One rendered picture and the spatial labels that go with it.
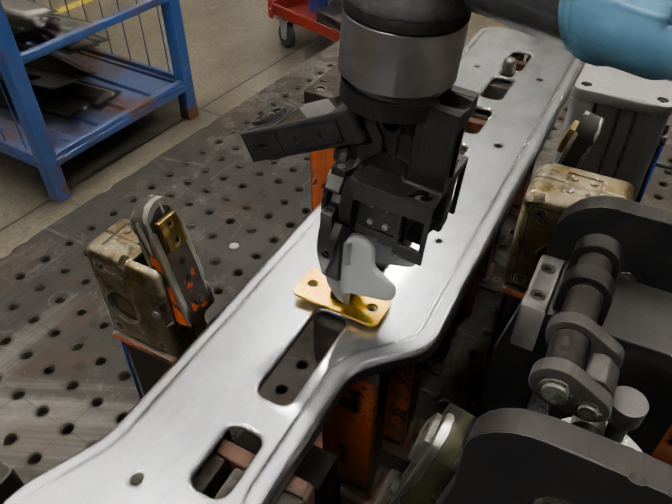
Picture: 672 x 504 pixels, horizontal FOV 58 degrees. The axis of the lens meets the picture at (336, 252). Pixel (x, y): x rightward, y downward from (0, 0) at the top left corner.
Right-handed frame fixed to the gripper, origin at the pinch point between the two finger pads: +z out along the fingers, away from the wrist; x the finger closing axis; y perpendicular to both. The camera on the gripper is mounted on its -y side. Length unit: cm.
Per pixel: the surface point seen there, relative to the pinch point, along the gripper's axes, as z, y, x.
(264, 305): 3.1, -6.0, -3.7
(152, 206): -6.6, -14.5, -6.6
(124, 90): 99, -175, 138
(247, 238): 35, -33, 31
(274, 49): 114, -161, 238
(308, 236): 3.2, -7.4, 6.5
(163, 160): 37, -63, 44
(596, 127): -8.7, 14.3, 23.0
